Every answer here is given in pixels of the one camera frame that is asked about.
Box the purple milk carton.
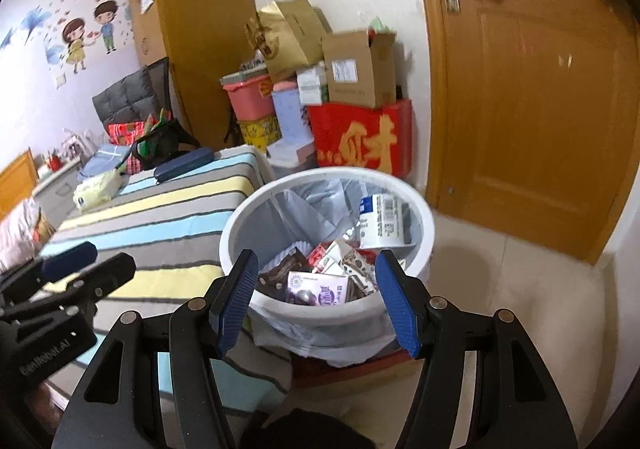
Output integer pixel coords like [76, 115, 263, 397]
[288, 271, 349, 307]

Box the white wrapper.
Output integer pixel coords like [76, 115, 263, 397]
[316, 240, 378, 295]

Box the white blue yogurt cup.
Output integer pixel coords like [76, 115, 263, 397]
[358, 193, 406, 250]

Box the brown snack wrapper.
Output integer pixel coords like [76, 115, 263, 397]
[256, 247, 311, 302]

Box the white trash bin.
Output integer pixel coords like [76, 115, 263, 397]
[219, 167, 435, 367]

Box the floral bed quilt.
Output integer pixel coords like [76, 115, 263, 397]
[0, 196, 55, 273]

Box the grey drawer cabinet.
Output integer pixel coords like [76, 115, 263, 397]
[32, 157, 82, 229]

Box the yellow tissue pack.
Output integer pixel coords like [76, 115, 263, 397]
[73, 169, 125, 212]

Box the wooden headboard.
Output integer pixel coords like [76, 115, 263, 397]
[0, 149, 38, 219]

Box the red cup on cabinet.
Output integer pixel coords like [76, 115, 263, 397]
[47, 152, 63, 172]

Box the folded blue cloth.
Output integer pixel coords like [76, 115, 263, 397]
[77, 144, 130, 182]

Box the red plaid blanket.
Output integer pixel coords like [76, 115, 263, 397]
[107, 109, 172, 175]

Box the navy glasses case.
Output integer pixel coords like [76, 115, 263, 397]
[154, 146, 215, 183]

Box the grey padded chair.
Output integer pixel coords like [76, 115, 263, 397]
[92, 58, 171, 129]

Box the yellow patterned box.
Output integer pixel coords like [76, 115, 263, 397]
[239, 113, 282, 154]

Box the lavender cylindrical container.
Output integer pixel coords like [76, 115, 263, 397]
[271, 80, 314, 144]

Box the pink plastic bin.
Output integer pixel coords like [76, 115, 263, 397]
[222, 74, 274, 122]

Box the wooden wardrobe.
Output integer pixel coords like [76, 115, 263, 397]
[129, 0, 255, 150]

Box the red gift box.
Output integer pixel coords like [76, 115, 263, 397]
[308, 99, 413, 178]

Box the small white boxes stack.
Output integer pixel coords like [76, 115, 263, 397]
[296, 61, 329, 106]

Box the brown paper bag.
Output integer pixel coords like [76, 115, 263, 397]
[244, 0, 328, 84]

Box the wooden door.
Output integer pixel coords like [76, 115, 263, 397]
[423, 0, 639, 263]

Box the open cardboard box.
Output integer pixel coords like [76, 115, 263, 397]
[322, 30, 396, 109]

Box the cartoon couple wall sticker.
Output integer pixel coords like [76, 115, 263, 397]
[61, 0, 118, 74]

